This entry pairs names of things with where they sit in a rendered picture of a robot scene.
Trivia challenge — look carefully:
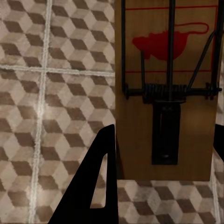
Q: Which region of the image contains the mousetrap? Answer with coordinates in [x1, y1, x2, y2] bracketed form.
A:
[114, 0, 224, 182]

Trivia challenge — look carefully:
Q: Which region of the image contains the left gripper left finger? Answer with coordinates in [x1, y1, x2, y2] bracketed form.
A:
[48, 124, 119, 224]

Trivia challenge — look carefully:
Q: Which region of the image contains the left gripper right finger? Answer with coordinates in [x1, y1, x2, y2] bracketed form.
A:
[213, 124, 224, 161]

